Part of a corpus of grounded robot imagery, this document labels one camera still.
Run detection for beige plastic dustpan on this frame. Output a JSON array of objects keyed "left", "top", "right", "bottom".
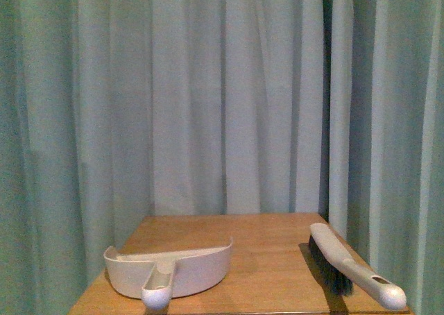
[{"left": 103, "top": 239, "right": 233, "bottom": 310}]

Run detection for beige hand brush black bristles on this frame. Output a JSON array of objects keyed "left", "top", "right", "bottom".
[{"left": 308, "top": 223, "right": 407, "bottom": 310}]

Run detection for teal green curtain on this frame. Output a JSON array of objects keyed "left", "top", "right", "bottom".
[{"left": 1, "top": 0, "right": 443, "bottom": 314}]

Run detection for wooden bedside table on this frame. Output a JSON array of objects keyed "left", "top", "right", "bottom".
[{"left": 67, "top": 212, "right": 414, "bottom": 315}]

